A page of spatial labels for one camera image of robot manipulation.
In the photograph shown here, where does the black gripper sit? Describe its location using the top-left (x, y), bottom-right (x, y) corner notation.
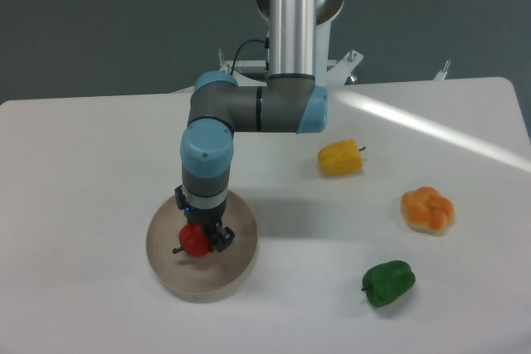
top-left (175, 186), bottom-right (236, 253)

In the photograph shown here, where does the red toy bell pepper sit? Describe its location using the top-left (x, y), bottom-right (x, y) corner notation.
top-left (172, 223), bottom-right (210, 257)

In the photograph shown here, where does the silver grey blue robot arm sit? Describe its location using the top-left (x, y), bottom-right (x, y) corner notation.
top-left (173, 0), bottom-right (328, 257)

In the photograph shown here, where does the beige round plate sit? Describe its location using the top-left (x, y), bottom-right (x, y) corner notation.
top-left (146, 191), bottom-right (258, 303)

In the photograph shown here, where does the yellow toy bell pepper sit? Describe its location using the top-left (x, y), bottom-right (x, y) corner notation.
top-left (317, 138), bottom-right (365, 177)

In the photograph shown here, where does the green toy bell pepper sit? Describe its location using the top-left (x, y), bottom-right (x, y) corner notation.
top-left (361, 260), bottom-right (416, 308)

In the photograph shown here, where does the orange knotted bread roll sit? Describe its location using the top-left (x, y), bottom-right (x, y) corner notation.
top-left (401, 187), bottom-right (455, 235)

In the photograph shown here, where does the black cable with connector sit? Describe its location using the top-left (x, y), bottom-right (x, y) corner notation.
top-left (226, 38), bottom-right (273, 81)

